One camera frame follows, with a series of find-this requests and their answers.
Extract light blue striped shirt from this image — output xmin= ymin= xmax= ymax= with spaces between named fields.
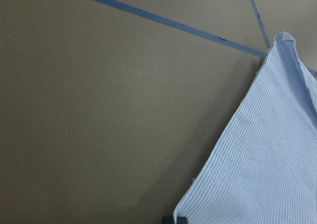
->
xmin=173 ymin=32 xmax=317 ymax=224

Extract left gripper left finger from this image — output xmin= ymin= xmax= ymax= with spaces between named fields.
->
xmin=162 ymin=216 xmax=174 ymax=224

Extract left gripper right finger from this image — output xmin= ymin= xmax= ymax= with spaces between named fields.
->
xmin=176 ymin=217 xmax=188 ymax=224

